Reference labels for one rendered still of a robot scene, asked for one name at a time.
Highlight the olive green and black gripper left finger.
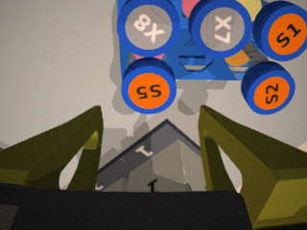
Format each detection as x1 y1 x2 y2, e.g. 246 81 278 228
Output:
0 105 104 191

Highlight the blue-capped tube with grey dot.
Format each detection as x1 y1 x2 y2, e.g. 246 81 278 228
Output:
117 0 180 58

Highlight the blue sample tube rack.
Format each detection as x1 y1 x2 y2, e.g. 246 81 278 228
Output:
119 0 237 81

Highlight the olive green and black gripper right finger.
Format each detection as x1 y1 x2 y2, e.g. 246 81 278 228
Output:
198 105 307 230

